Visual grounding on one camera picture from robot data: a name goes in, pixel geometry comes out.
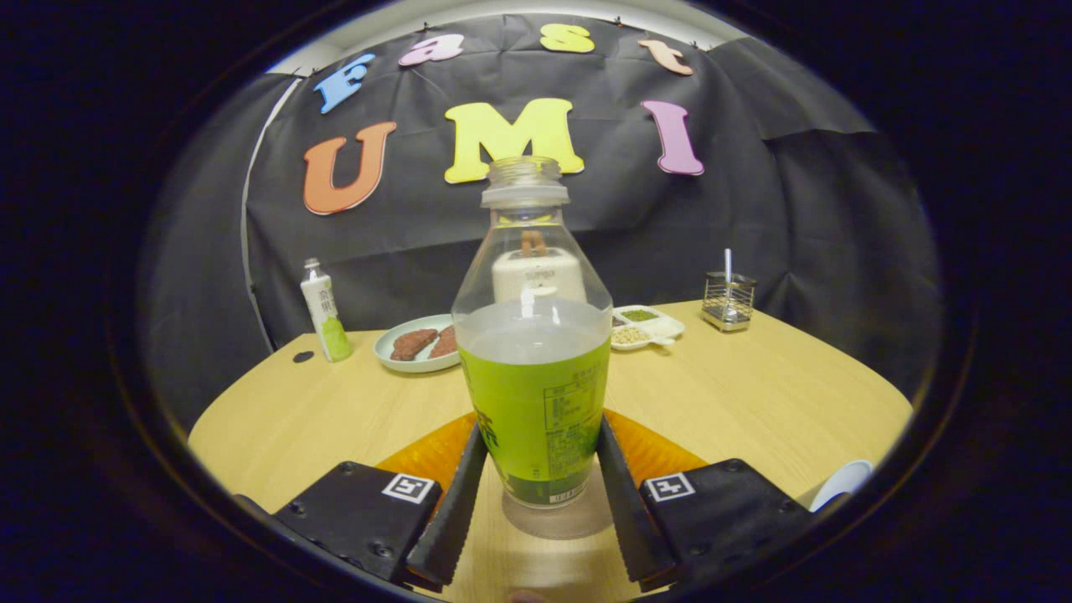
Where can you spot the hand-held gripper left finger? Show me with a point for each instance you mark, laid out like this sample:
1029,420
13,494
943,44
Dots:
452,519

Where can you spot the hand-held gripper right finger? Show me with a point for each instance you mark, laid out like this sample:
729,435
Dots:
628,519

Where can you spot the clear juice bottle green label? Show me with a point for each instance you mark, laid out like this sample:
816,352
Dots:
536,402

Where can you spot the pale blue cup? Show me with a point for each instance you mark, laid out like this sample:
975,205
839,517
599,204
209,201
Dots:
842,481

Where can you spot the small white green bottle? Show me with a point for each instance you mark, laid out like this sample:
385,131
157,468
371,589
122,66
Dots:
328,314

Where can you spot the wooden table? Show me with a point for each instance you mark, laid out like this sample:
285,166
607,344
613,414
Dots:
737,402

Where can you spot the pale green plate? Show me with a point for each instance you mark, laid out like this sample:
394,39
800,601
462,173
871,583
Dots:
402,364

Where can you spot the brown meat slice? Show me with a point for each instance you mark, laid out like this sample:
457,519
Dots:
446,342
412,343

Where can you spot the white divided seed dish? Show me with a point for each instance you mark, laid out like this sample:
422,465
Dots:
645,327

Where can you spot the cream toaster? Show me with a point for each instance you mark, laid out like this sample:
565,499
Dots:
536,276

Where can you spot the white straw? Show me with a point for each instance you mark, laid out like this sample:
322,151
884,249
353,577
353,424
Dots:
729,261

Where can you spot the brown bread slice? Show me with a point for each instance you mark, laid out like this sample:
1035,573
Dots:
533,243

